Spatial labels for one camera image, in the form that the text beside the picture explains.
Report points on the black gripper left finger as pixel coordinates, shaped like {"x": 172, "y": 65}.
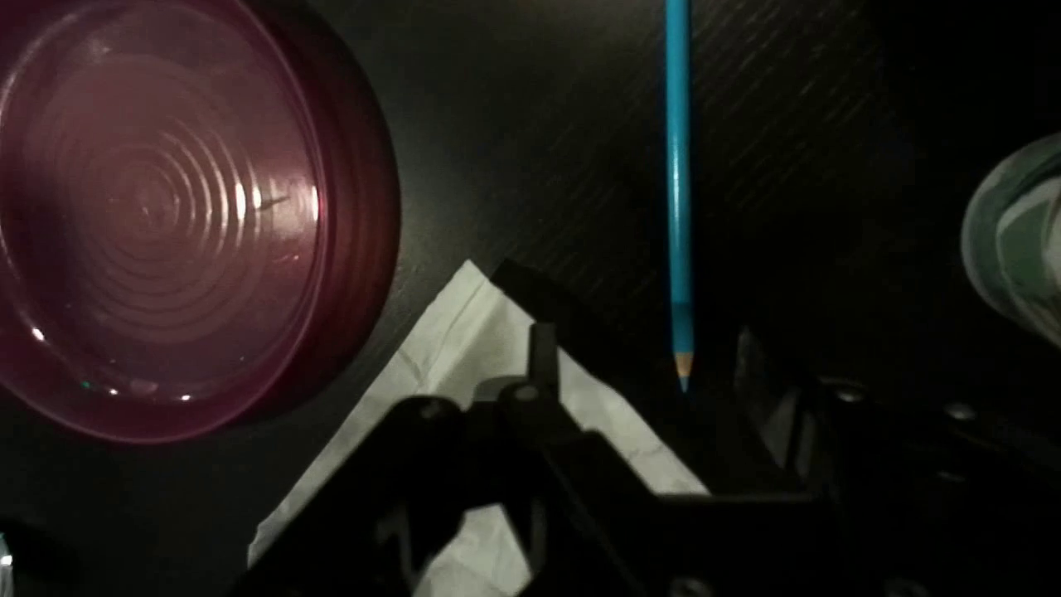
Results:
{"x": 405, "y": 493}

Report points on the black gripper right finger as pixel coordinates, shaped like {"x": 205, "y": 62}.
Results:
{"x": 934, "y": 503}

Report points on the blue pencil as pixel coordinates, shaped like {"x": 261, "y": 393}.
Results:
{"x": 679, "y": 183}

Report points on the white paper cup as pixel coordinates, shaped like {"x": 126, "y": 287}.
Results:
{"x": 1011, "y": 236}

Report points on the maroon plastic plate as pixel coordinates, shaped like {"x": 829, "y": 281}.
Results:
{"x": 197, "y": 211}

